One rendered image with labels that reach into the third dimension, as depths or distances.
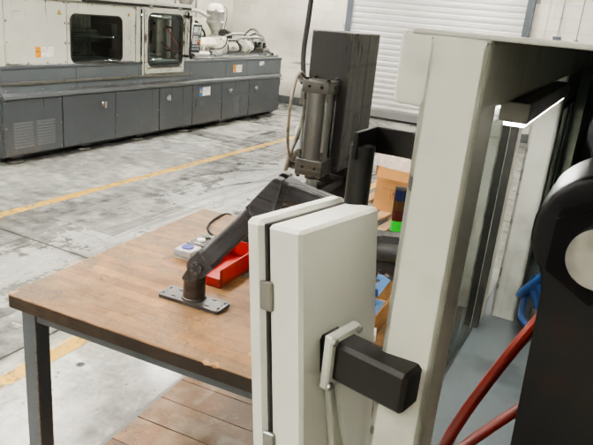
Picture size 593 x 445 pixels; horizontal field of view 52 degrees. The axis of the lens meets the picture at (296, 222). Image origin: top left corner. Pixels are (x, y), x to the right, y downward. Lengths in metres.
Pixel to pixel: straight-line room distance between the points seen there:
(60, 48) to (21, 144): 1.10
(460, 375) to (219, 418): 1.24
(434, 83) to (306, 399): 0.39
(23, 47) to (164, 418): 4.97
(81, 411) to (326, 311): 2.24
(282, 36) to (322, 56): 10.53
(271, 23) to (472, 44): 11.98
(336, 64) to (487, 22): 9.20
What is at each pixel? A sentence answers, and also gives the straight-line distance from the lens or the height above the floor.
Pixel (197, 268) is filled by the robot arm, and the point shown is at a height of 1.02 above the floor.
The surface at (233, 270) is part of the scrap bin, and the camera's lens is 1.89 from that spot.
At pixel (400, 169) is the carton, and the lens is 5.21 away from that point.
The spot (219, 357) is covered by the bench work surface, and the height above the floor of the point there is 0.90.
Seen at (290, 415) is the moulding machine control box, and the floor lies 1.23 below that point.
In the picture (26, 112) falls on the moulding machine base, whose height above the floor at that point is 0.51.
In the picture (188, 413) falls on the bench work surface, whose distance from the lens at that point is 2.48.
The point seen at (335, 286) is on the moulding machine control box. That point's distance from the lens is 0.75.
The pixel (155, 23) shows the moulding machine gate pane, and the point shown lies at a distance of 8.11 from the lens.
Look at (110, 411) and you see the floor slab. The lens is 2.89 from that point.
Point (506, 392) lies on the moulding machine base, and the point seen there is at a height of 0.97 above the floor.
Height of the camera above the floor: 1.69
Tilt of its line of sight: 19 degrees down
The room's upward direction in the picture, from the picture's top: 5 degrees clockwise
